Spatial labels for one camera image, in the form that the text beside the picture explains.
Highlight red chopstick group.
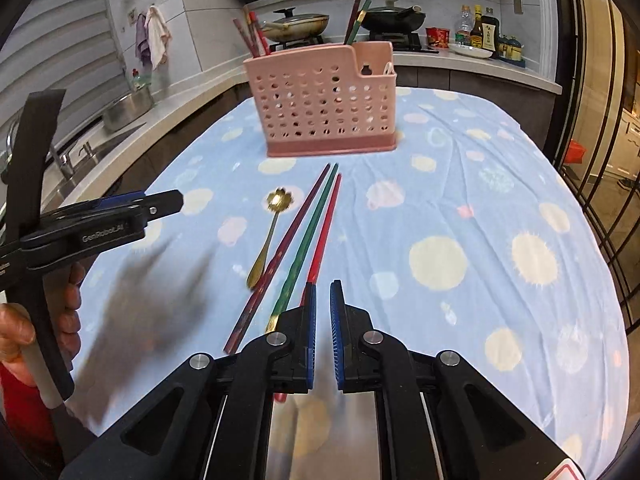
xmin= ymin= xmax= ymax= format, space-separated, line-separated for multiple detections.
xmin=273 ymin=172 xmax=343 ymax=404

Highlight gold flower spoon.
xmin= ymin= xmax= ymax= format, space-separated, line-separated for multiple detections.
xmin=246 ymin=188 xmax=293 ymax=290

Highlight green chopstick pair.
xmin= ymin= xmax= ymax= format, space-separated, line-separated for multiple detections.
xmin=344 ymin=0 xmax=371 ymax=44

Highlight maroon chopstick pair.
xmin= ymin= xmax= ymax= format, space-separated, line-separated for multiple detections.
xmin=343 ymin=0 xmax=361 ymax=44

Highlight person's left hand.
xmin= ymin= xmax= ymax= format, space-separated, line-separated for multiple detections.
xmin=1 ymin=262 xmax=85 ymax=408

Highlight green chopstick middle group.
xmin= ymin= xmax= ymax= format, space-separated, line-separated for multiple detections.
xmin=266 ymin=164 xmax=338 ymax=333

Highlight chrome sink faucet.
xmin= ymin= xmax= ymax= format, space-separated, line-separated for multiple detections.
xmin=1 ymin=119 xmax=98 ymax=184

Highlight maroon chopstick middle group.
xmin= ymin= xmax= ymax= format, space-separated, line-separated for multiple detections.
xmin=224 ymin=164 xmax=330 ymax=356

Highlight steel pot on counter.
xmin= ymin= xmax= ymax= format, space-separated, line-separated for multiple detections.
xmin=102 ymin=84 xmax=154 ymax=132

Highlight blue planet-print tablecloth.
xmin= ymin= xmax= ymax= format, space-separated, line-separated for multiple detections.
xmin=70 ymin=88 xmax=629 ymax=479

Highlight purple hanging cloth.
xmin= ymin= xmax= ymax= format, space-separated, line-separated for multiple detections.
xmin=134 ymin=13 xmax=152 ymax=67

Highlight white hanging towel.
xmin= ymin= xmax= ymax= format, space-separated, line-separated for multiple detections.
xmin=145 ymin=6 xmax=171 ymax=70

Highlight pink perforated utensil holder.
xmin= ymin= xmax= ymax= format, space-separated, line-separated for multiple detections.
xmin=244 ymin=41 xmax=397 ymax=157

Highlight beige frying pan with lid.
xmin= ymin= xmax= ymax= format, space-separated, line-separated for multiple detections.
xmin=259 ymin=8 xmax=330 ymax=44

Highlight black gas stove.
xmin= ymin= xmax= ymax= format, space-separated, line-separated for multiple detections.
xmin=268 ymin=31 xmax=441 ymax=54

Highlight red stool beyond glass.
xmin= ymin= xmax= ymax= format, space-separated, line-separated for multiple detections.
xmin=564 ymin=140 xmax=587 ymax=165

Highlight red snack cup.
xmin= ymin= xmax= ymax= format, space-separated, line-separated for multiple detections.
xmin=426 ymin=27 xmax=450 ymax=49

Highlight white plate on counter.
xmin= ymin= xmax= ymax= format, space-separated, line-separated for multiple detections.
xmin=448 ymin=44 xmax=492 ymax=60

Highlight black wok with lid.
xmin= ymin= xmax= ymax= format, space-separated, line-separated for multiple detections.
xmin=362 ymin=0 xmax=426 ymax=34

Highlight yellow-cap sauce bottle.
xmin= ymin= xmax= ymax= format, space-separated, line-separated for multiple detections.
xmin=469 ymin=4 xmax=483 ymax=49

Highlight clear oil bottle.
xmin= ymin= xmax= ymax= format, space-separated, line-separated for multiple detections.
xmin=454 ymin=4 xmax=474 ymax=44

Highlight small condiment jars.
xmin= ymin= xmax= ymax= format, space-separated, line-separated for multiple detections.
xmin=498 ymin=36 xmax=526 ymax=67

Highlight dark soy sauce bottle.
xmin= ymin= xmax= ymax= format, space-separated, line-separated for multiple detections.
xmin=480 ymin=8 xmax=500 ymax=58

